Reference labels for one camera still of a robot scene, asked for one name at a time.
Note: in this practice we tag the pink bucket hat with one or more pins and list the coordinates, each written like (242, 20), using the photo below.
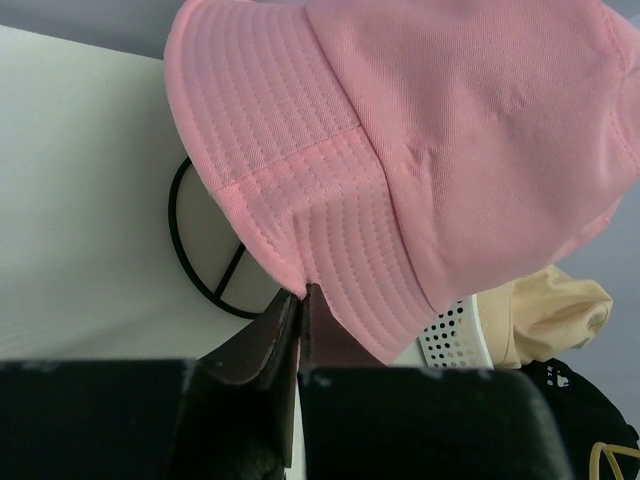
(403, 155)

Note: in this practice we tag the gold wire hat stand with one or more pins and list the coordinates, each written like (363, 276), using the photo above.
(610, 452)

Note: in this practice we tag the beige bucket hat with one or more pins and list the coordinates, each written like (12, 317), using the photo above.
(540, 316)

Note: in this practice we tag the white perforated tray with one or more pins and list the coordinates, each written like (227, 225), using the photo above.
(455, 339)

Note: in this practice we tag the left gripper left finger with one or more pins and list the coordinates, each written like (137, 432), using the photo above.
(227, 415)

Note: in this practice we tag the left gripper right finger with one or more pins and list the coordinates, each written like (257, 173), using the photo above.
(363, 420)

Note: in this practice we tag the black baseball cap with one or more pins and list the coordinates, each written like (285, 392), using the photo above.
(583, 414)

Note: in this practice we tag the black wire hat stand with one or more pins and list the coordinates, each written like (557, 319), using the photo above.
(214, 261)

